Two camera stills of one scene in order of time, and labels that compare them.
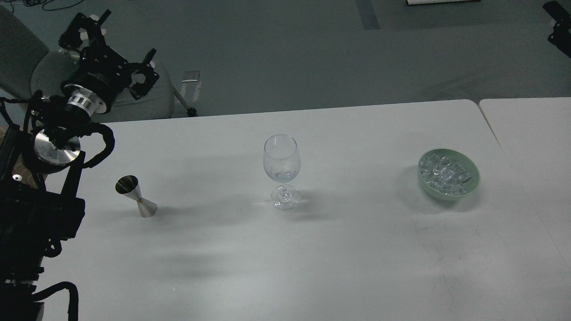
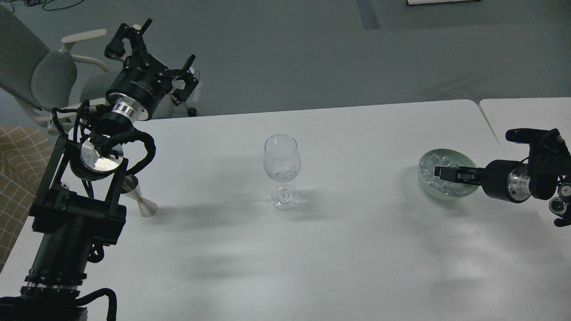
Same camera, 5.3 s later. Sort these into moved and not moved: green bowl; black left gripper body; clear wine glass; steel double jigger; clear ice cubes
Moved: black left gripper body
Not moved: clear wine glass; steel double jigger; green bowl; clear ice cubes
